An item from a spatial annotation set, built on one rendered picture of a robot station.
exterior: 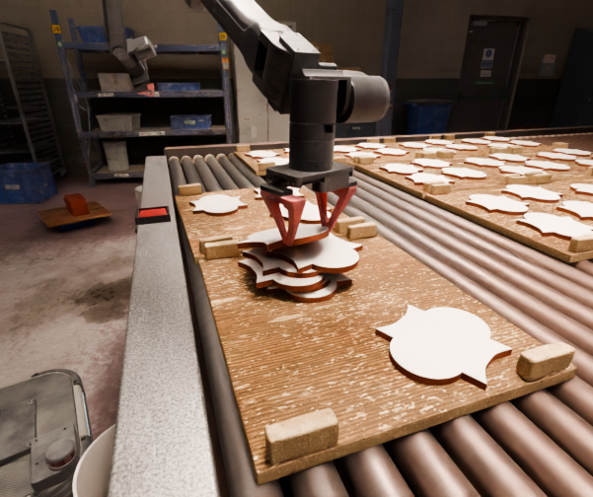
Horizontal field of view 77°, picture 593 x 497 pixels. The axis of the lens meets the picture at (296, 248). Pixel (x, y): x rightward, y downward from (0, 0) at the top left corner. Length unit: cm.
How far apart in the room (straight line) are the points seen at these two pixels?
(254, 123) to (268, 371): 502
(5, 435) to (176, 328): 103
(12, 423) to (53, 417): 11
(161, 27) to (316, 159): 547
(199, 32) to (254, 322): 551
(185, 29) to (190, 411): 562
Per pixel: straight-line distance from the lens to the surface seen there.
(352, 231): 71
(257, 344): 45
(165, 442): 40
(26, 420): 151
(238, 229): 78
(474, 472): 40
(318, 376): 41
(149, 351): 50
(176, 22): 588
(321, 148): 46
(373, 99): 51
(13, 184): 501
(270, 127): 538
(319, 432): 33
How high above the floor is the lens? 121
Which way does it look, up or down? 24 degrees down
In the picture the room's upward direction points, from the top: straight up
